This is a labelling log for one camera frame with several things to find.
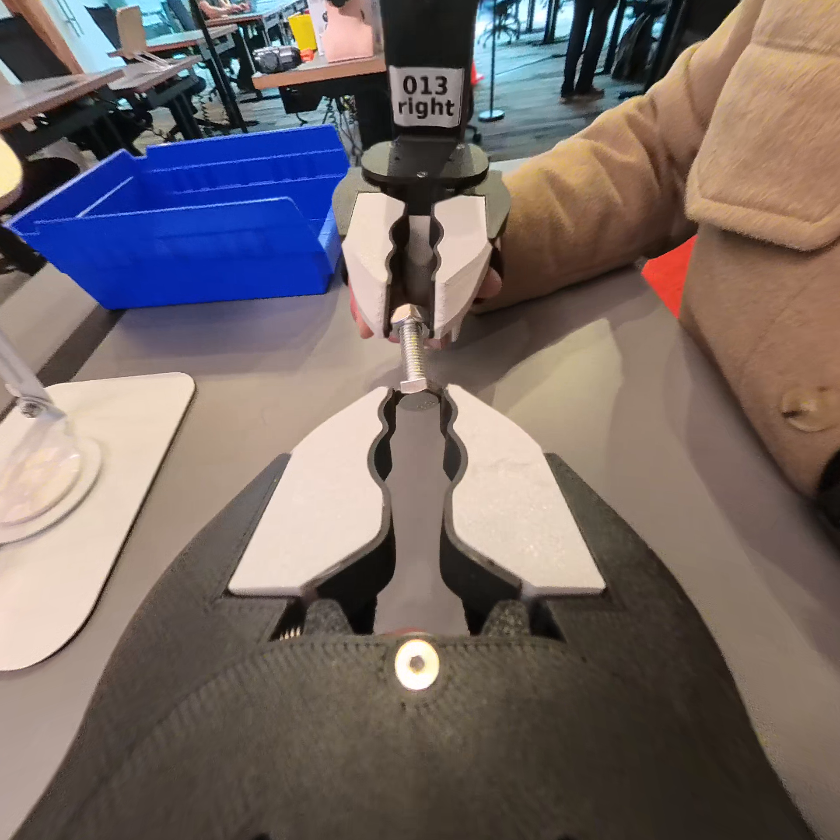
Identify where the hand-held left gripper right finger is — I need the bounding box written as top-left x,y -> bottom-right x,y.
441,385 -> 606,636

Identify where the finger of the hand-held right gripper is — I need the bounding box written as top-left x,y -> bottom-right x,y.
341,193 -> 411,342
430,196 -> 493,343

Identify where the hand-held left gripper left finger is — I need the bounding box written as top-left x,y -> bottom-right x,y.
227,386 -> 398,636

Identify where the steel hex bolt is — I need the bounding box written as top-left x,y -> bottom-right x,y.
399,322 -> 442,411

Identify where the blue plastic bin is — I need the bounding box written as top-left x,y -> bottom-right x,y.
10,125 -> 350,311

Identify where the wooden office desk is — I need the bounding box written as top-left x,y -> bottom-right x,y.
0,56 -> 204,158

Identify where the person's right hand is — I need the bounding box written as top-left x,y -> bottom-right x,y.
349,268 -> 504,350

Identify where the wooden table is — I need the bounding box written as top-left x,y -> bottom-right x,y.
252,56 -> 388,132

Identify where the pink mannequin bust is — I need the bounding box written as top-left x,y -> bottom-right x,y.
325,0 -> 378,63

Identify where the red fabric item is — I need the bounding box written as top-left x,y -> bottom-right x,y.
640,235 -> 698,319

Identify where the white stand base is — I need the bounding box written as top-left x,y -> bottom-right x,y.
0,138 -> 196,672

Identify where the person's tan sweater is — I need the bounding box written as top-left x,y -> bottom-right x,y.
679,0 -> 840,519

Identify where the black stanchion post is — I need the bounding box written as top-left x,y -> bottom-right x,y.
478,0 -> 508,123

